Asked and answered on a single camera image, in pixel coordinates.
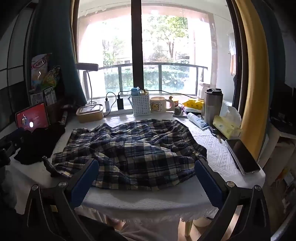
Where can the beige lidded box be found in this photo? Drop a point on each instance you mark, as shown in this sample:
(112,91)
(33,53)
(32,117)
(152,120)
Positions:
(89,114)

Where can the small green figurine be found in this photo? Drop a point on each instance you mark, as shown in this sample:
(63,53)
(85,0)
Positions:
(178,111)

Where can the teal curtain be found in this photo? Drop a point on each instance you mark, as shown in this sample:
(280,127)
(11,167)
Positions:
(57,46)

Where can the small red jar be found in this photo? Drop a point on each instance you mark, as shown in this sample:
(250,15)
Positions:
(177,103)

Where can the small black object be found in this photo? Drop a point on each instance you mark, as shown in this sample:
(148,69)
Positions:
(215,133)

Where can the blue tan plaid shirt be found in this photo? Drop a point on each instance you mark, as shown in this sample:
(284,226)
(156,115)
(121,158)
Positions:
(138,150)

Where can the dark slim can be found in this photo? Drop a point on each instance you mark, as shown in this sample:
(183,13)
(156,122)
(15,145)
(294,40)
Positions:
(64,115)

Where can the smartphone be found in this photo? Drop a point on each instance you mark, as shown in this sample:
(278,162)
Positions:
(242,156)

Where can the tablet with red screen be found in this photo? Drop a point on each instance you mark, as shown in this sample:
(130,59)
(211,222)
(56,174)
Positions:
(37,115)

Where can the green and yellow snack bag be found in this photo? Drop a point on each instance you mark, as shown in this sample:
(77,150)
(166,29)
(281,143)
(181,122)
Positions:
(52,78)

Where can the red and white snack bag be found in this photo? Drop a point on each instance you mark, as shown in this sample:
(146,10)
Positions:
(38,69)

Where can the wooden table leg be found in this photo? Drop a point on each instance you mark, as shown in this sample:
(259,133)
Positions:
(188,228)

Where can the cream bear mug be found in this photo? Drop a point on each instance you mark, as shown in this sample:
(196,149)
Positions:
(158,105)

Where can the balcony railing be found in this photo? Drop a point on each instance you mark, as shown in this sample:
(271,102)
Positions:
(152,64)

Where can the blue bottle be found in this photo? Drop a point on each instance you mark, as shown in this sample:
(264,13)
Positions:
(134,92)

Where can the small printed box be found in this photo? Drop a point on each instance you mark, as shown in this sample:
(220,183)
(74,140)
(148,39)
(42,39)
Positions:
(50,95)
(36,98)

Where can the yellow snack packet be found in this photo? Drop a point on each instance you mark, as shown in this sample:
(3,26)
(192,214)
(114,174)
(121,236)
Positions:
(194,103)

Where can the hanging laundry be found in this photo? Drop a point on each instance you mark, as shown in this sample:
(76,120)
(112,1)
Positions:
(232,60)

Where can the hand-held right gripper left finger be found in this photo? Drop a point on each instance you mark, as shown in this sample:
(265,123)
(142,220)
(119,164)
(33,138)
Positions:
(84,183)

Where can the side shelf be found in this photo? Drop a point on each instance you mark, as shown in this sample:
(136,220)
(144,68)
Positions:
(282,139)

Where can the white charger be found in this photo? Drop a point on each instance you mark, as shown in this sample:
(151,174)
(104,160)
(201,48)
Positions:
(107,104)

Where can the white tube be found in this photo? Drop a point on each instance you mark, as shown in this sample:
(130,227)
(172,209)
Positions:
(197,120)

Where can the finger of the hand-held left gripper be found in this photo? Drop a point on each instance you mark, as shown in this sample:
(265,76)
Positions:
(49,167)

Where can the yellow curtain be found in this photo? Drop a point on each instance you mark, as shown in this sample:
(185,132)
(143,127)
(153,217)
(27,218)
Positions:
(252,81)

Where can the steel tumbler with black lid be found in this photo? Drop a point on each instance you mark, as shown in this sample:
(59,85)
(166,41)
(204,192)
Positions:
(212,106)

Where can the yellow tissue pack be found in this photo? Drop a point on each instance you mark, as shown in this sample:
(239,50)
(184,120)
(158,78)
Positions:
(225,127)

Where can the white textured tablecloth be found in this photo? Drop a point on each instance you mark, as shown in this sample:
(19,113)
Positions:
(219,153)

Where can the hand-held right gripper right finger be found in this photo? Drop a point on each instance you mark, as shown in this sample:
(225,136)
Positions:
(208,184)

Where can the dark window post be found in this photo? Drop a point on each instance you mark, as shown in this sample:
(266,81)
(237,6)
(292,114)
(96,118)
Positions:
(136,46)

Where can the black cloth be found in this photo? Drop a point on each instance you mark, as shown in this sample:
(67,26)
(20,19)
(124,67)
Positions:
(39,143)

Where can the desk lamp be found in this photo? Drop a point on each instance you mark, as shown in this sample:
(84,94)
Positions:
(87,66)

